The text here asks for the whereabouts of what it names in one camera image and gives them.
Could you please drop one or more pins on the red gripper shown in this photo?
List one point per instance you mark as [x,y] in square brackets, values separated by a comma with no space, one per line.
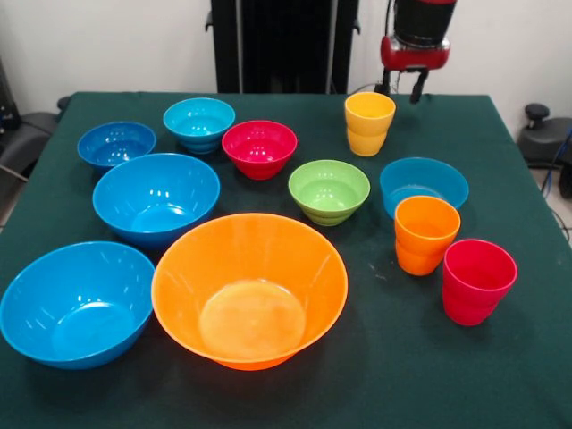
[415,58]

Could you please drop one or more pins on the yellow plastic cup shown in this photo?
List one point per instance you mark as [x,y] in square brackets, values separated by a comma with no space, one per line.
[368,129]

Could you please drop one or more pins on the small red bowl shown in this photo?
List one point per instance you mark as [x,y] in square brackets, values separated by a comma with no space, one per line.
[259,149]

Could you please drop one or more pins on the large blue bowl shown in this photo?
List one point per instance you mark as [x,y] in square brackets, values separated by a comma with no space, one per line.
[76,308]
[154,201]

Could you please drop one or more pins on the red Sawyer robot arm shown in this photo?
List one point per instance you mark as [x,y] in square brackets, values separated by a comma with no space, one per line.
[422,22]

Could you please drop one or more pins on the shallow blue ribbed bowl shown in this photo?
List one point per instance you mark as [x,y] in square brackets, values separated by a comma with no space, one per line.
[420,179]

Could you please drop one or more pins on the small green bowl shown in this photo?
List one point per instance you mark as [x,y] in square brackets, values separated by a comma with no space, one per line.
[328,192]

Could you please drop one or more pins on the orange plastic cup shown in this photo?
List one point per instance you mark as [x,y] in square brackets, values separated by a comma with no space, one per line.
[422,250]

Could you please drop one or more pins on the small light blue bowl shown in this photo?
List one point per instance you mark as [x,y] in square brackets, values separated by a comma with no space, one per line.
[199,125]

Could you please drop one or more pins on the red plastic cup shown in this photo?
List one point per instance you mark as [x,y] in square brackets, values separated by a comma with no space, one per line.
[473,299]

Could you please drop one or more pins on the large orange bowl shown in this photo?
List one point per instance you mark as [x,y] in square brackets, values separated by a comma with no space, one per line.
[250,290]

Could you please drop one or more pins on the small dark blue bowl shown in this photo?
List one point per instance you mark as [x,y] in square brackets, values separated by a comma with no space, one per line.
[114,145]

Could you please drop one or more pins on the dark green table cloth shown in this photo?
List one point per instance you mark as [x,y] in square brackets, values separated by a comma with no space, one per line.
[286,402]

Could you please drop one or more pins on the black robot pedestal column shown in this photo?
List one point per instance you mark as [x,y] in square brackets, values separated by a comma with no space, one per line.
[286,44]

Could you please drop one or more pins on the grey pedestal foot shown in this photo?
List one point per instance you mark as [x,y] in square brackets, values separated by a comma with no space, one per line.
[543,143]
[27,134]

